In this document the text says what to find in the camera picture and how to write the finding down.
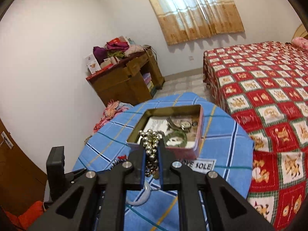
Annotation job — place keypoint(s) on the brown wooden desk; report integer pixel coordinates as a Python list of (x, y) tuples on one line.
[(125, 82)]

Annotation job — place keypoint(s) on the pile of clothes on desk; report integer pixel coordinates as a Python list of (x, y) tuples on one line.
[(118, 47)]

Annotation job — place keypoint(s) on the wall socket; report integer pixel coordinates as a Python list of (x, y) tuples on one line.
[(191, 57)]

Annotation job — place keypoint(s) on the white product box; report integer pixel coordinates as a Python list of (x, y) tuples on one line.
[(92, 64)]

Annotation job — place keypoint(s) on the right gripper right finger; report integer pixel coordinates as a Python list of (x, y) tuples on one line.
[(206, 201)]

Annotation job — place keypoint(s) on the pink metal tin box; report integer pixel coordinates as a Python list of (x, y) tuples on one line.
[(134, 139)]

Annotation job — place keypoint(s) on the beige wooden headboard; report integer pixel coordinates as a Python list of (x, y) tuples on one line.
[(301, 32)]

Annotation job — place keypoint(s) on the red patterned bed quilt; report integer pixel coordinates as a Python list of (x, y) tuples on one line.
[(263, 86)]

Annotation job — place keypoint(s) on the beige window curtain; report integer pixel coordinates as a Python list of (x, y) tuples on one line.
[(188, 20)]

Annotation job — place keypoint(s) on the pink clothes pile on floor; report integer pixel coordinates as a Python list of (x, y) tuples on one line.
[(113, 109)]

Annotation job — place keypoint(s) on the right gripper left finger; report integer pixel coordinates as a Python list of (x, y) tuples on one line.
[(96, 201)]

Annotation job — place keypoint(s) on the brown wooden door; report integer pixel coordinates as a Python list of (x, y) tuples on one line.
[(22, 182)]

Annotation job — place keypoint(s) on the dark green jade bangle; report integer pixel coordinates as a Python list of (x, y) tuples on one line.
[(176, 139)]

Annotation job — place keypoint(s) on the red flat box on desk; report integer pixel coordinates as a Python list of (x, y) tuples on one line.
[(98, 74)]

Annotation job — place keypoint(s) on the orange red sleeve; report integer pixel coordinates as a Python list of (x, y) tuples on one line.
[(25, 220)]

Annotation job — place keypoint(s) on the red knot tassel charm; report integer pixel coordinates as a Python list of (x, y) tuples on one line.
[(122, 158)]

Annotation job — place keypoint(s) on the pale jade bangle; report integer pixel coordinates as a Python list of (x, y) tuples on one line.
[(143, 197)]

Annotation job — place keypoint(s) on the silver wrist watch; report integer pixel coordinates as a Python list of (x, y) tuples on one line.
[(184, 126)]

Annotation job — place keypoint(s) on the pink pillow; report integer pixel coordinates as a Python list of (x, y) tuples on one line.
[(300, 42)]

